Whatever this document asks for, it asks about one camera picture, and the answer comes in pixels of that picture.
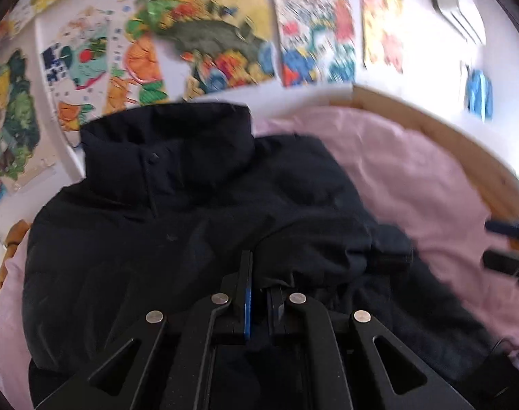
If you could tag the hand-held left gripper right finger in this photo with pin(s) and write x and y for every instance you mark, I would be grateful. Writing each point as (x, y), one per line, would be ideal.
(278, 309)

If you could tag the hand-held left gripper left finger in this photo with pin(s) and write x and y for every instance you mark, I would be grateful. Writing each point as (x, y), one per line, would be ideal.
(247, 307)

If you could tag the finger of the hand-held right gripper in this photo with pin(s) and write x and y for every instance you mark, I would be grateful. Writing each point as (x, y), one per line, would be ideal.
(509, 227)
(505, 262)

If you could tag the black puffer jacket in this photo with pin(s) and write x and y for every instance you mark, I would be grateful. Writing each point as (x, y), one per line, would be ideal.
(191, 205)

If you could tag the pink bed sheet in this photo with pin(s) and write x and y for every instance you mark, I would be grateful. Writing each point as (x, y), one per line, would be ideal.
(413, 171)

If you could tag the white air conditioner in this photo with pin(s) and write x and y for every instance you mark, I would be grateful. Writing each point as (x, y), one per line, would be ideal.
(456, 4)

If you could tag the brown cloth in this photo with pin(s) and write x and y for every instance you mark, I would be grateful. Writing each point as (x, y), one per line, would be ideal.
(15, 243)

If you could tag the wooden bed frame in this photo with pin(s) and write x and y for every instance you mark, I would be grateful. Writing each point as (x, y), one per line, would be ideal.
(456, 136)

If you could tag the blue wall picture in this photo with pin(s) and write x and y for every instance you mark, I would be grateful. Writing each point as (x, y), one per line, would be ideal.
(479, 92)

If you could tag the yellow and pink wall poster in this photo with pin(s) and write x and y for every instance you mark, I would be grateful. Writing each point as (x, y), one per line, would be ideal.
(381, 25)

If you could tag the colourful busy cartoon wall poster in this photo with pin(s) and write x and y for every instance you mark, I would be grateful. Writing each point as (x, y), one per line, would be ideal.
(315, 25)

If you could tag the green dinosaur wall poster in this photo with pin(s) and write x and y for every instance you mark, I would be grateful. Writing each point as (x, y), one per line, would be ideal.
(204, 30)

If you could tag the white fruit pattern wall poster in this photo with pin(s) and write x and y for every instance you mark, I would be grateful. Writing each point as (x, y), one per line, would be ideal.
(93, 64)

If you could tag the cartoon girl wall poster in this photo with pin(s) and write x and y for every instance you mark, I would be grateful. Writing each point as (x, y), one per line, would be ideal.
(12, 132)

